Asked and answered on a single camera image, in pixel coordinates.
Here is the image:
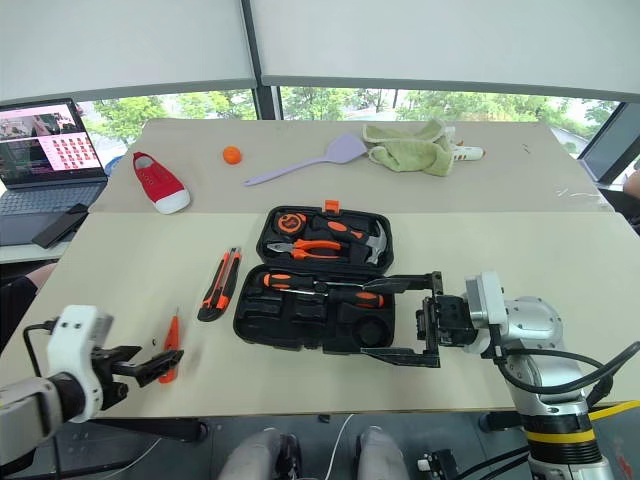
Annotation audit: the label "dark open laptop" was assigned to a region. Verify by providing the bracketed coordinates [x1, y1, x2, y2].
[576, 101, 640, 187]

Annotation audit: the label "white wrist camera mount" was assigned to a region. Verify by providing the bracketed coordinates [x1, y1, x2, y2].
[463, 271, 507, 357]
[46, 304, 115, 424]

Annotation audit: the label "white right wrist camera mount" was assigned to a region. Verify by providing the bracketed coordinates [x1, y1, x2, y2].
[463, 271, 507, 357]

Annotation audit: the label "black orange utility knife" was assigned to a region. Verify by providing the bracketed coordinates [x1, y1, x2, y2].
[196, 246, 244, 323]

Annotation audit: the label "lilac silicone spatula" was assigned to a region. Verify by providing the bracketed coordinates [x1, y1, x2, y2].
[242, 132, 365, 188]

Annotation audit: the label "white roller blind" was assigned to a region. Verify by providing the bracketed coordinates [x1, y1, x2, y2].
[0, 0, 259, 104]
[248, 0, 640, 105]

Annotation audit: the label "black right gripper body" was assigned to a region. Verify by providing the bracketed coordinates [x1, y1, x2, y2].
[414, 293, 477, 355]

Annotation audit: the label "orange black tape measure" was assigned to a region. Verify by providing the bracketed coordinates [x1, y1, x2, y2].
[275, 211, 307, 235]

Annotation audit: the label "black table base bar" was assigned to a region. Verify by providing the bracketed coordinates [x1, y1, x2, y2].
[62, 416, 210, 445]

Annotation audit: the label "red canvas shoe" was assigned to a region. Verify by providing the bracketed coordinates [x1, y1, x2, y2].
[131, 150, 193, 216]

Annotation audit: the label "claw hammer orange grip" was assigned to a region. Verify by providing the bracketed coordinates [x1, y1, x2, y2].
[313, 216, 390, 265]

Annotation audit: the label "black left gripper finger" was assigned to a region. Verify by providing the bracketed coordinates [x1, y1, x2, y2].
[106, 345, 145, 365]
[113, 350, 185, 389]

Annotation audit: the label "grey rounded robot knee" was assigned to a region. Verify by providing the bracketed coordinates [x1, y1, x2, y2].
[356, 425, 412, 480]
[218, 426, 303, 480]

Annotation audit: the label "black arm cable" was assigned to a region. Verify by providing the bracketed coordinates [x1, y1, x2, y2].
[21, 318, 64, 384]
[491, 323, 640, 404]

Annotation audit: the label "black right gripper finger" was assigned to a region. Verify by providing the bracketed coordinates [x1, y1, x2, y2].
[361, 270, 445, 301]
[359, 344, 443, 370]

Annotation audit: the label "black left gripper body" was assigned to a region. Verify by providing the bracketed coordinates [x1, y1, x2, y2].
[91, 348, 131, 412]

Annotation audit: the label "orange handled pliers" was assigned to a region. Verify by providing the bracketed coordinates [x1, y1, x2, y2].
[265, 238, 345, 262]

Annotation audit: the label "large orange black screwdriver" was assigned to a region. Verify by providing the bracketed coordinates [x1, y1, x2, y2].
[313, 281, 386, 310]

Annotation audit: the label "black smartphone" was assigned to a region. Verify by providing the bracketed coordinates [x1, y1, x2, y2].
[31, 202, 91, 250]

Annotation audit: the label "seated person's leg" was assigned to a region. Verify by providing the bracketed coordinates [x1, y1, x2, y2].
[0, 261, 59, 354]

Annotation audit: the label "open laptop pink screen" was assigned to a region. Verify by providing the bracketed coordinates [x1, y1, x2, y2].
[0, 97, 110, 247]

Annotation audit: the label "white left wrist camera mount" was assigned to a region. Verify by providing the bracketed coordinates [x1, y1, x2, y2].
[46, 304, 115, 424]

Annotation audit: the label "black plastic tool case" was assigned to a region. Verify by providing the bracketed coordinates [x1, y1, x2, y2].
[231, 199, 397, 357]

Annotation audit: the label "white orange toy gun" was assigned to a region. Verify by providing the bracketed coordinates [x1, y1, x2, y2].
[448, 139, 487, 162]

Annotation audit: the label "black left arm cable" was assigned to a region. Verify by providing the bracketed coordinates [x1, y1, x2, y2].
[21, 318, 64, 384]

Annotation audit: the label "black window frame post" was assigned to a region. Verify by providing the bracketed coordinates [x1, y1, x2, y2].
[241, 0, 282, 121]

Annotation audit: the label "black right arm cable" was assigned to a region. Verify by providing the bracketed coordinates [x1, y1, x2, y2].
[491, 323, 640, 404]

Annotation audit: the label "small black floor device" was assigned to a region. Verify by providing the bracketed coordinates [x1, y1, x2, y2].
[416, 448, 460, 480]

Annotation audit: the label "green towel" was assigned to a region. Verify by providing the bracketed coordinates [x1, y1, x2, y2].
[361, 119, 457, 178]

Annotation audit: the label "small orange black screwdriver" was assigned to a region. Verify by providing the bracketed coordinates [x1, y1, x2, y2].
[261, 271, 327, 297]

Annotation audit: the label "white floor cable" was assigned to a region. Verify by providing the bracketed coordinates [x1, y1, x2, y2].
[325, 413, 357, 480]

